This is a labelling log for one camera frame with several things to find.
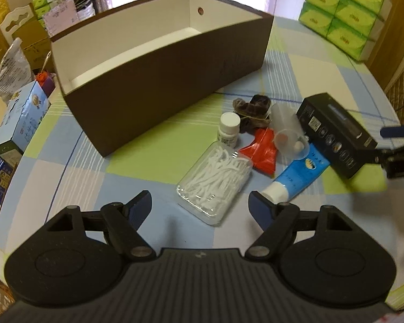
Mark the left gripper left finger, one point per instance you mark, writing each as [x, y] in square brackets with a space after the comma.
[122, 222]

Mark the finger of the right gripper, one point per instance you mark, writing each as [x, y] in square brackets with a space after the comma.
[392, 131]
[373, 156]

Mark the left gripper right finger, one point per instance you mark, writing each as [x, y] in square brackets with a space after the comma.
[277, 222]

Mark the black shaver box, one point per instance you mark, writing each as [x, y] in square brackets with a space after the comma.
[336, 134]

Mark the blue white tube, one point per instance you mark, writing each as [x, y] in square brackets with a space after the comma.
[296, 177]

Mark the red snack packet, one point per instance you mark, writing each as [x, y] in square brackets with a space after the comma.
[262, 151]

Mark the clear plastic cup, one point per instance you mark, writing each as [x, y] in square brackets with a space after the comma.
[289, 136]

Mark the white pill bottle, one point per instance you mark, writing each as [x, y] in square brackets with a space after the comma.
[228, 129]

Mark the green tissue pack stack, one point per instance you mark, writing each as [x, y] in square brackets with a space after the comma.
[353, 26]

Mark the light blue milk carton box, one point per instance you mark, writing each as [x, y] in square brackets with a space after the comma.
[25, 110]

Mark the brown cardboard box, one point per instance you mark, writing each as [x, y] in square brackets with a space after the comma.
[128, 69]

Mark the grey printed plastic bag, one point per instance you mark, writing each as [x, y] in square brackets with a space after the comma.
[15, 71]

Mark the brown cardboard carton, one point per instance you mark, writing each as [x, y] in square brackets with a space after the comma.
[35, 43]

